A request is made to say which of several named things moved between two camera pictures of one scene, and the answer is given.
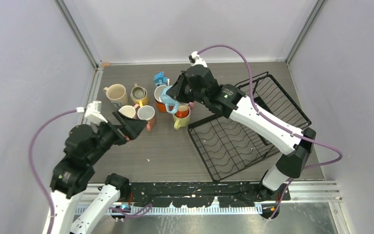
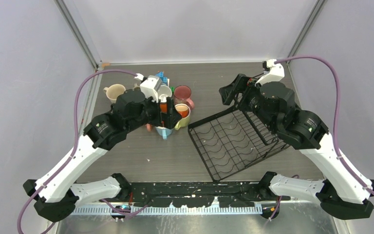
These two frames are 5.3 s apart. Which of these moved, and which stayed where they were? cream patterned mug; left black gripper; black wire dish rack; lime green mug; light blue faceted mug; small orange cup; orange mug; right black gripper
Moved: right black gripper; light blue faceted mug; left black gripper
Stayed: cream patterned mug; black wire dish rack; orange mug; lime green mug; small orange cup
